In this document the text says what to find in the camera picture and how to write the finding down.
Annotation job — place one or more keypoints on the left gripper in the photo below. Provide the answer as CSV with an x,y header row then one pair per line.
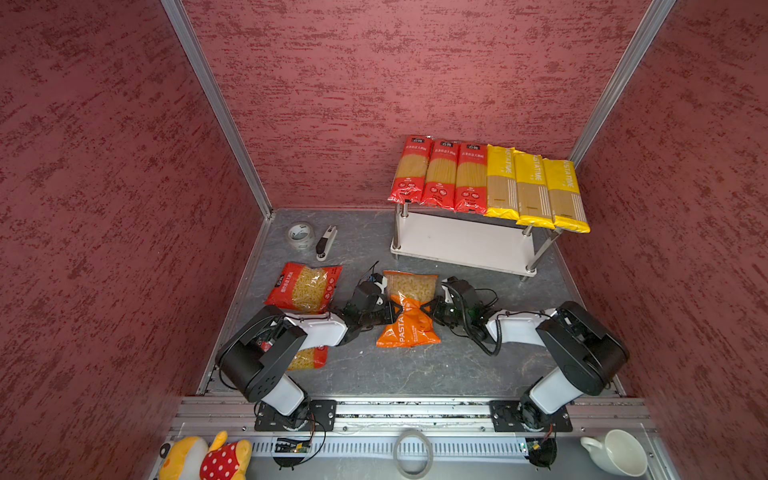
x,y
390,308

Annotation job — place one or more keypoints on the red spaghetti bag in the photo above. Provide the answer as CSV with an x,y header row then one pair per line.
x,y
409,180
440,179
471,179

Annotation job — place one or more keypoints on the red fusilli bag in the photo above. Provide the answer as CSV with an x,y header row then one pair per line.
x,y
304,289
309,359

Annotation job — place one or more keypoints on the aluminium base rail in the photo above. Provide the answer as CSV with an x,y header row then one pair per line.
x,y
450,428

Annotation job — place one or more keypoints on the orange macaroni bag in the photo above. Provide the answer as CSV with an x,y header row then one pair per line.
x,y
412,327

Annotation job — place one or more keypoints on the clear packing tape roll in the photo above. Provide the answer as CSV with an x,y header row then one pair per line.
x,y
301,236

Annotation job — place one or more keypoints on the yellow spaghetti bag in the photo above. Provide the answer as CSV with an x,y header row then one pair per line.
x,y
533,197
565,198

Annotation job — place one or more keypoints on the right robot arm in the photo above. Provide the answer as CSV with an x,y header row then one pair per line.
x,y
587,355

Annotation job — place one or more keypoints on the yellow spaghetti bag crosswise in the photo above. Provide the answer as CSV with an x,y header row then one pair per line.
x,y
502,198

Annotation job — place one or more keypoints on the yellow plush toy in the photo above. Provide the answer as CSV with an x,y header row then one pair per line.
x,y
193,458

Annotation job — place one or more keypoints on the white two-tier shelf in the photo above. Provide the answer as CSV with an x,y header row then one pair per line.
x,y
500,248

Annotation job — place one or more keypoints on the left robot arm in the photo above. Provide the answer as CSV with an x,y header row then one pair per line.
x,y
256,359

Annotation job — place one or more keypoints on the white ceramic cup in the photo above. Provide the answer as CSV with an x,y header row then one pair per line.
x,y
617,452

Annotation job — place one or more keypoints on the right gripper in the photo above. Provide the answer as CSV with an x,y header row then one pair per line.
x,y
436,303

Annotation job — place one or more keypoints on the black white stapler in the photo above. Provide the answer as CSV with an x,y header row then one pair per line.
x,y
324,245

